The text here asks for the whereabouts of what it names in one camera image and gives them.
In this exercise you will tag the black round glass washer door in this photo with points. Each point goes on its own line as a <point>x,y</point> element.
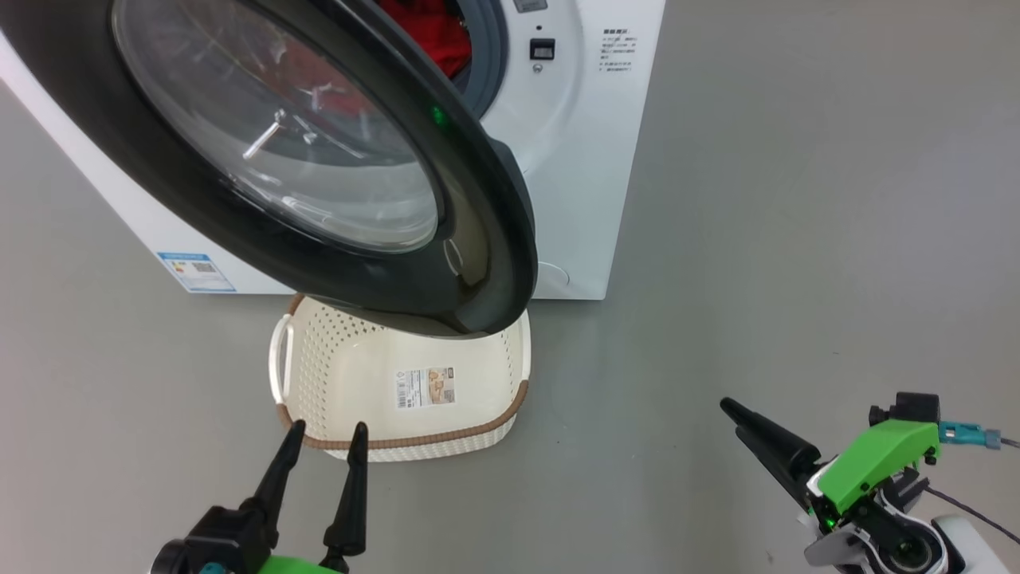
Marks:
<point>494,239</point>

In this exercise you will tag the red garment with white patches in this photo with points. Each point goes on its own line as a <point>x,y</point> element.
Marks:
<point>430,32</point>

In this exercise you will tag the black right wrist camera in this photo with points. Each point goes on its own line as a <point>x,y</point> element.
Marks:
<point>912,406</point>

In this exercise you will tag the cream perforated laundry basket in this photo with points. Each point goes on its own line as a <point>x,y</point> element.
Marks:
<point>358,383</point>

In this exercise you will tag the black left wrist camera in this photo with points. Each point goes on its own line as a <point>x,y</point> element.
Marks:
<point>191,546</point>

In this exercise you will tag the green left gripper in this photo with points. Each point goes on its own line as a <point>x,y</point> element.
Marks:
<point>295,566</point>

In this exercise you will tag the white basket product label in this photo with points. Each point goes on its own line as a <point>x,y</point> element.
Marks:
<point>425,387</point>

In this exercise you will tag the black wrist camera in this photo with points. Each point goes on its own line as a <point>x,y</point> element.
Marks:
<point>912,406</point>
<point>191,546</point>

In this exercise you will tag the white front-load washing machine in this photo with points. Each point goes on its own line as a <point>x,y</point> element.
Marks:
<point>590,159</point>

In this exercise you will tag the blue energy label sticker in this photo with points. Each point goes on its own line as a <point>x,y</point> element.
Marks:
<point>195,271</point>

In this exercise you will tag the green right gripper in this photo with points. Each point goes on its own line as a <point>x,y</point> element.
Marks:
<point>868,466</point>

